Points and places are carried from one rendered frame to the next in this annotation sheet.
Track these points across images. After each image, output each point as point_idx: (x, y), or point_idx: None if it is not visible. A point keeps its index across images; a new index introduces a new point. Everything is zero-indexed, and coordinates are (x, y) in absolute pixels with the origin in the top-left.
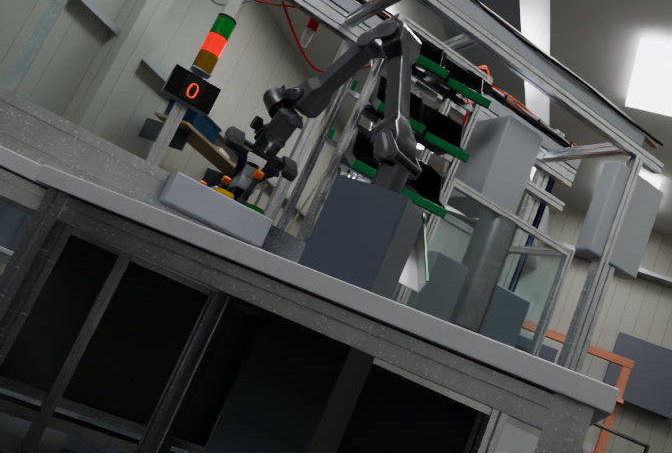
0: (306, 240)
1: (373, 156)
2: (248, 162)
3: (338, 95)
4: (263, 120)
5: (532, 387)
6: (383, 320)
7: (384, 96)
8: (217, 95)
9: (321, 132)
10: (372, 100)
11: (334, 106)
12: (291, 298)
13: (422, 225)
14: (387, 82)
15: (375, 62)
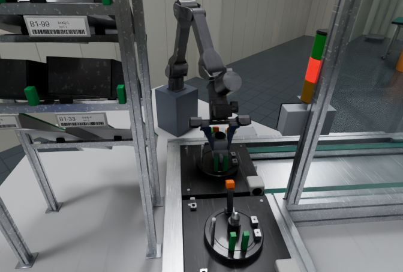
0: None
1: (186, 75)
2: (224, 133)
3: (132, 29)
4: (230, 101)
5: None
6: None
7: None
8: (280, 109)
9: (140, 98)
10: (134, 29)
11: (134, 51)
12: None
13: (32, 119)
14: (188, 39)
15: None
